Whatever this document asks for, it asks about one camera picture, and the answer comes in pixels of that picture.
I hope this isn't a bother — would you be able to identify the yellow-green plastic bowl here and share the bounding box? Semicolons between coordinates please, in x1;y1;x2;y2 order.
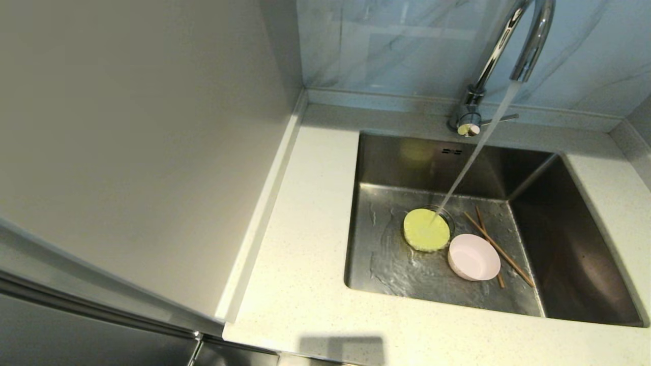
403;207;452;253

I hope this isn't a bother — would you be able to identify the brown wooden chopstick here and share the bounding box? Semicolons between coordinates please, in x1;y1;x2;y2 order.
463;211;536;288
475;205;506;289

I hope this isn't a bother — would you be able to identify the pink plastic bowl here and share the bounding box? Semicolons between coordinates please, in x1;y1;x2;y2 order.
448;233;501;282

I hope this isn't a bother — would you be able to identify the chrome gooseneck kitchen faucet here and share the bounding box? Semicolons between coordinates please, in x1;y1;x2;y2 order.
448;0;557;137

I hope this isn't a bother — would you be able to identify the stainless steel sink basin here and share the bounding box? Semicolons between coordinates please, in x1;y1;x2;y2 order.
344;130;647;327

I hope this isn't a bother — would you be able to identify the white countertop upstand strip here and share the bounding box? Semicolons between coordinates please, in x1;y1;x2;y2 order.
214;87;309;326

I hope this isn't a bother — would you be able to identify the running water stream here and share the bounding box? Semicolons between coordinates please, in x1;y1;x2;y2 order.
431;79;523;224

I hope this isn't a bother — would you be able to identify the beige tall cabinet side panel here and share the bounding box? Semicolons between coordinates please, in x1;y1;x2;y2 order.
0;0;306;323

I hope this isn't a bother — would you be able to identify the silver cabinet trim strip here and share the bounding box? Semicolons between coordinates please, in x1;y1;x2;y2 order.
0;274;200;341

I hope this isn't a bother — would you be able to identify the grey tall cabinet door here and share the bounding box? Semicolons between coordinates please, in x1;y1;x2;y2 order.
0;218;227;337

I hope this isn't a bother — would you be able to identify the glossy grey lower cabinet door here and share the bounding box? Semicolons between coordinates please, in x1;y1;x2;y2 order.
0;290;279;366

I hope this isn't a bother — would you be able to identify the small chrome cabinet handle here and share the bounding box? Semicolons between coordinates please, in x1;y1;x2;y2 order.
186;332;204;366

